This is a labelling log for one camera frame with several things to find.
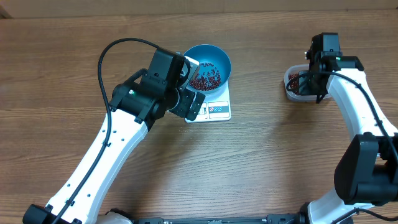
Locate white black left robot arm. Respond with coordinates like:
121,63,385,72
22,48,205,224

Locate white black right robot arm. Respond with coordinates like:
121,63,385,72
286,32,397,223

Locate red beans in bowl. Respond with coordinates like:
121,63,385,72
189,62,222,91

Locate white digital kitchen scale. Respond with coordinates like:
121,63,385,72
185,82,231,123

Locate teal plastic bowl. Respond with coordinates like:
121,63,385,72
184,44,232,92

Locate red adzuki beans in container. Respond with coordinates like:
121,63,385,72
288,73,300,95

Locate clear plastic food container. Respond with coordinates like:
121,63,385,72
284,64,331,102

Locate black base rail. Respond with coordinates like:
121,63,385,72
96,203,354,224

